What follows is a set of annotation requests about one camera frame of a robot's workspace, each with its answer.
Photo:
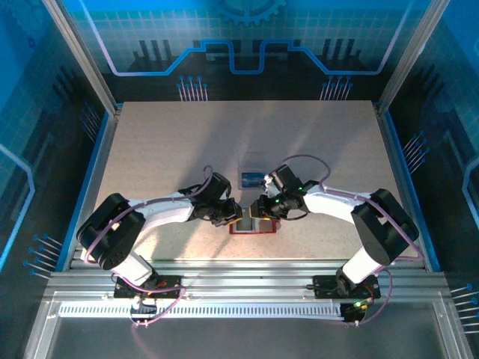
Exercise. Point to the red leather card holder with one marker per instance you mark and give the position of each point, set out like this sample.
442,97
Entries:
267,226

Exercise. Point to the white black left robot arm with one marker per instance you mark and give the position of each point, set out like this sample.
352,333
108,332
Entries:
112,235

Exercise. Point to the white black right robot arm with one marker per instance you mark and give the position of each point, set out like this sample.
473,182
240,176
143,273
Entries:
385,228

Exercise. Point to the black controller board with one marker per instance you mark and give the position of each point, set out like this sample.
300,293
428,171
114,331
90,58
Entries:
353,312

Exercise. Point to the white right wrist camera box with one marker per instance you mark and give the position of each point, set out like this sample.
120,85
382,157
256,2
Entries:
268,183

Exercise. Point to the aluminium table frame rail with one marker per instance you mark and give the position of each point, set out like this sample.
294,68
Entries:
243,280

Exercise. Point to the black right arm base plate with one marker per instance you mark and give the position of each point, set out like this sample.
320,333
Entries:
325,286

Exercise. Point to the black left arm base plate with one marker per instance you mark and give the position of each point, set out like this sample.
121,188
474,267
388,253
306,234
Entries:
168,288

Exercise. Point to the aluminium frame post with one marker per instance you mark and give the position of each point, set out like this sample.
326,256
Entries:
411,52
82,56

